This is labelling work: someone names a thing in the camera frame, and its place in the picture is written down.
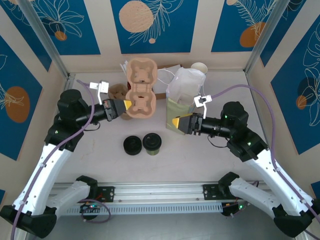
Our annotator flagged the green white paper bag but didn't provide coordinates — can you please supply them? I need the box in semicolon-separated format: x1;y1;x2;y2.
156;67;208;137

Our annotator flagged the brown pulp cup carrier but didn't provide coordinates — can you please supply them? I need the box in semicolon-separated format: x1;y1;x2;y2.
125;57;158;119

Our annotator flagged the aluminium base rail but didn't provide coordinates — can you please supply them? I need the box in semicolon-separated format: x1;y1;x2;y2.
51;182;276;201

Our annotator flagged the black coffee cup lid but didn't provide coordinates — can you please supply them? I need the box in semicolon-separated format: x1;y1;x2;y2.
142;132;163;151

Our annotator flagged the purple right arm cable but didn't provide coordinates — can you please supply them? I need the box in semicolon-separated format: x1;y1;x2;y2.
212;84;320;240

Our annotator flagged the stack of white napkins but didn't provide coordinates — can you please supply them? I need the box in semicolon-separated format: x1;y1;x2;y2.
156;64;185;94

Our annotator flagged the stack of paper cups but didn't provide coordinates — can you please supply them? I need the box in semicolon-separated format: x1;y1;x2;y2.
191;61;208;75

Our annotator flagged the paper wrapped straw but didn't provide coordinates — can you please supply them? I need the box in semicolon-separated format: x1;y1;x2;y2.
119;59;130;75

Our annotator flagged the grey slotted cable duct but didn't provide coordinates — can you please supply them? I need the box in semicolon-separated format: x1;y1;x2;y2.
56;202;223;215

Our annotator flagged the stack of pulp cup carriers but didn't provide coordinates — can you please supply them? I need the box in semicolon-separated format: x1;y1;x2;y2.
107;83;130;121

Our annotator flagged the black electronics board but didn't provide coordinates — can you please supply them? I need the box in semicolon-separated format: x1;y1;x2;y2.
79;202;105;214
221;201;245;218

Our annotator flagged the aluminium side frame rail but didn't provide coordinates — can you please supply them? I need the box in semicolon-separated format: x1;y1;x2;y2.
14;73;76;240

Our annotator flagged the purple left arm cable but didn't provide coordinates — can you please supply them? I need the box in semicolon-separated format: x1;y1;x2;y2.
10;79;111;240

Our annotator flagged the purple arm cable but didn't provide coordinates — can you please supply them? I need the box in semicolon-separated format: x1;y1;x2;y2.
212;84;320;240
10;79;111;240

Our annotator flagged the aluminium frame post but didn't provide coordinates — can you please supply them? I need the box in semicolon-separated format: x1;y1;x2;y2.
244;0;288;76
17;0;70;79

